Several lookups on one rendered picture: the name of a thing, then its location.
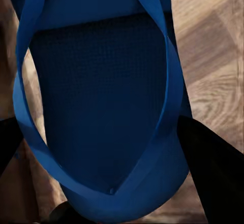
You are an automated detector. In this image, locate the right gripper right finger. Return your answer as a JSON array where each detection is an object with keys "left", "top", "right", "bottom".
[{"left": 177, "top": 115, "right": 244, "bottom": 224}]

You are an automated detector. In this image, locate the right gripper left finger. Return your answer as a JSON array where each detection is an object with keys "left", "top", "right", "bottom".
[{"left": 0, "top": 117, "right": 24, "bottom": 176}]

